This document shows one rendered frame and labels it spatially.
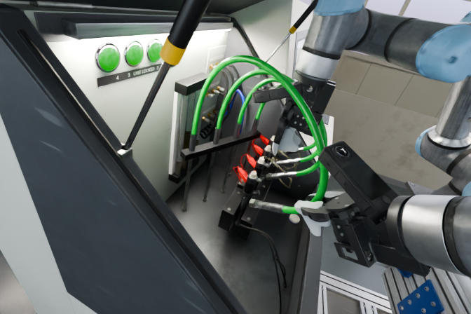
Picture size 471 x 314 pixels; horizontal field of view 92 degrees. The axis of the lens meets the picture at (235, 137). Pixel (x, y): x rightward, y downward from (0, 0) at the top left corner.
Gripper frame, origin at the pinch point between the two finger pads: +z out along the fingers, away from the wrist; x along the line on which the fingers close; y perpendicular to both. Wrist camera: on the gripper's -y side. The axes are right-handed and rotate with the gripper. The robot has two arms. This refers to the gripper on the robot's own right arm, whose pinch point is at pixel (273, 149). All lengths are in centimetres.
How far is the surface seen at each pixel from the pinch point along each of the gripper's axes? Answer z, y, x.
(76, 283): 32, -29, -35
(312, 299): 26.0, 21.8, -14.4
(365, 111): 44, 64, 218
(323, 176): -7.6, 10.5, -14.9
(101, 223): 2.1, -17.8, -34.8
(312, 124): -15.0, 5.5, -12.7
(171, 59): -24.3, -9.1, -32.5
